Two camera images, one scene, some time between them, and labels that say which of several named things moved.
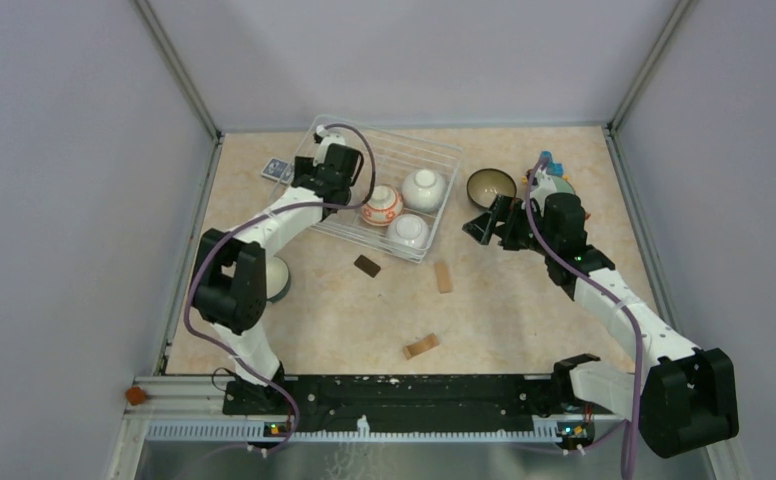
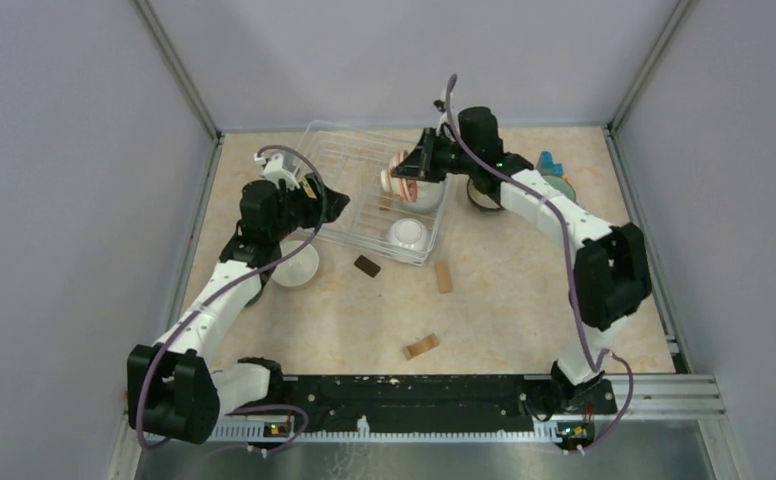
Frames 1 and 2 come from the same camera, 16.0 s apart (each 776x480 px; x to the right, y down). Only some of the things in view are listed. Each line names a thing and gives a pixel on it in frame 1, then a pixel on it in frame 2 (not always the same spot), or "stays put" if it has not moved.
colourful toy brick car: [553, 168] stays put
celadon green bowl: [562, 185] stays put
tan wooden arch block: [427, 343] stays put
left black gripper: [304, 166] → [312, 204]
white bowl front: [408, 231] stays put
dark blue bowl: [485, 184] stays put
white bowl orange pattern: [383, 205] → [404, 188]
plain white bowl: [423, 190] stays put
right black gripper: [503, 208] → [422, 159]
